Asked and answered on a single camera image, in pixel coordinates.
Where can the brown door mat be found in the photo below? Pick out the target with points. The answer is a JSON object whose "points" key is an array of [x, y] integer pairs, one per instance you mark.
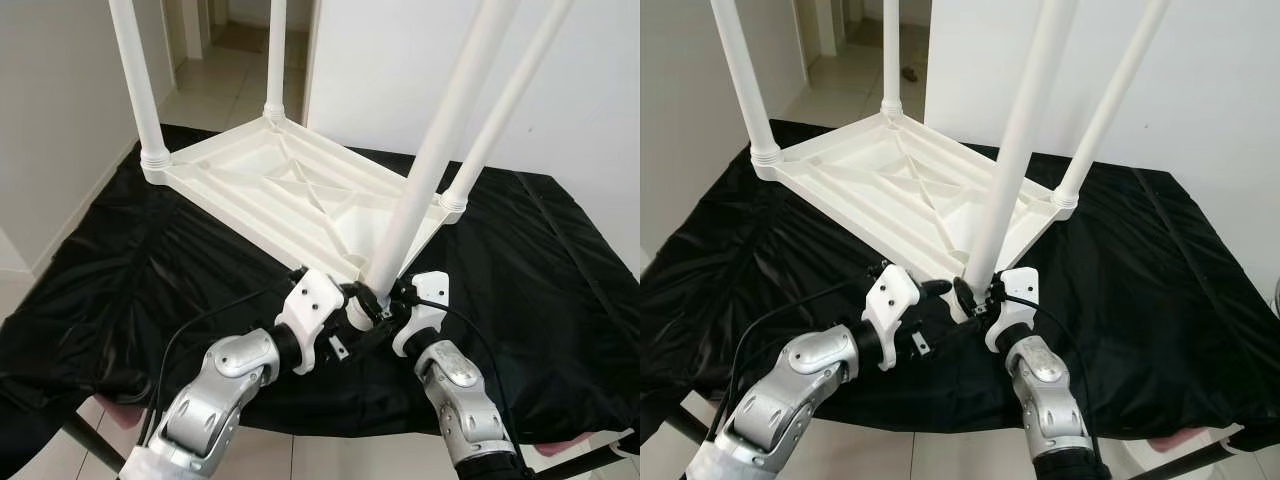
{"points": [[245, 35], [870, 32]]}

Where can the black table leg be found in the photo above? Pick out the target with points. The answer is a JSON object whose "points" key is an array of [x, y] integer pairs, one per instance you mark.
{"points": [[90, 445], [1190, 460], [590, 462], [690, 425]]}

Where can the small pink cylinder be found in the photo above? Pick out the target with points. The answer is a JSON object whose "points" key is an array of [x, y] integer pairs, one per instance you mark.
{"points": [[565, 445], [1180, 440]]}

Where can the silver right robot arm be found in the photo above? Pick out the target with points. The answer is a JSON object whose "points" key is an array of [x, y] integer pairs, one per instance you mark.
{"points": [[460, 390], [1045, 390]]}

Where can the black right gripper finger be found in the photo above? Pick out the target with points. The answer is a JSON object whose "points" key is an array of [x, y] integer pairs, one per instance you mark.
{"points": [[965, 296], [370, 300]]}

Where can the white plastic table top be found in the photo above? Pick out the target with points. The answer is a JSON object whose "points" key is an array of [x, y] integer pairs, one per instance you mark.
{"points": [[860, 170], [250, 170]]}

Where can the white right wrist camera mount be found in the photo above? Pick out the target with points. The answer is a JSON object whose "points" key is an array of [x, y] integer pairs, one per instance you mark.
{"points": [[430, 295], [1022, 290]]}

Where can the black table cloth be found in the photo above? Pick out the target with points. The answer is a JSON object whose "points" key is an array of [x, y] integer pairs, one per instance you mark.
{"points": [[520, 300], [1150, 300]]}

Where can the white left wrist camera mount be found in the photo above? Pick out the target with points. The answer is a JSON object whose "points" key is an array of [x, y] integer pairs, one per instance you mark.
{"points": [[890, 295], [310, 300]]}

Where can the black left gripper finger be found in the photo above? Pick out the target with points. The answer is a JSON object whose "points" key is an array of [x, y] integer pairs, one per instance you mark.
{"points": [[948, 336], [935, 288], [368, 338], [352, 291]]}

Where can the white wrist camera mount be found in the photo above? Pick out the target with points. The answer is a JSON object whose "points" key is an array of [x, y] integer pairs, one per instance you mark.
{"points": [[430, 295], [310, 300], [1022, 290], [890, 295]]}

